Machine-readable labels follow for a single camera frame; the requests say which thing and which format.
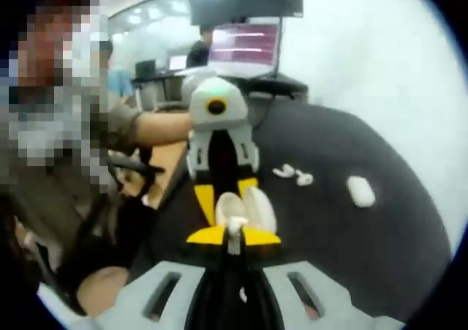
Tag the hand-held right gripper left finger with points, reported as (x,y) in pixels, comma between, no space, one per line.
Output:
(139,297)

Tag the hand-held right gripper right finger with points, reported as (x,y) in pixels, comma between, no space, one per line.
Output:
(329,300)

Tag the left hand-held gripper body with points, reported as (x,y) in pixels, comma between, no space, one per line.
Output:
(234,103)

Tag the white oval charging case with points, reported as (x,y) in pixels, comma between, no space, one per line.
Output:
(261,209)

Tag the white stem earphone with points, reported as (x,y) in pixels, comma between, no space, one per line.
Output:
(235,225)

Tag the white rounded rectangular charging case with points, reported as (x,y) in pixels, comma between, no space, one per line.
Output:
(361,191)

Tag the person's bare leg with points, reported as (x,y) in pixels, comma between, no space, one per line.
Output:
(102,289)

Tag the black laptop stand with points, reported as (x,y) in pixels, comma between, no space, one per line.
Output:
(278,83)

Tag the laptop with purple screen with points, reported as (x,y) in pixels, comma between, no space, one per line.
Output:
(245,48)

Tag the lit desk monitor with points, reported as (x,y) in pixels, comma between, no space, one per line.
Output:
(178,62)

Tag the person's olive shirt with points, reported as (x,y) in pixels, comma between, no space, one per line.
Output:
(126,125)

